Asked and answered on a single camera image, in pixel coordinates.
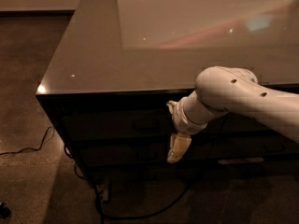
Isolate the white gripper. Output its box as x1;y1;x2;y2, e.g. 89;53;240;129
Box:
166;97;207;163

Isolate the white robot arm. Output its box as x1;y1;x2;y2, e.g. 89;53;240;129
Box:
167;66;299;163

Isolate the grey drawer cabinet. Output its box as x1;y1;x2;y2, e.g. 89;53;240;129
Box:
36;0;299;184

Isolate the black plug on floor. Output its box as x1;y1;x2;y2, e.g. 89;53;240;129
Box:
0;202;10;219

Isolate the thick black floor cable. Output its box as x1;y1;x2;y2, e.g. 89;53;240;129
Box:
64;145;204;224

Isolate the thin black floor cable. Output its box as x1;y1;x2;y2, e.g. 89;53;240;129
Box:
0;125;55;157

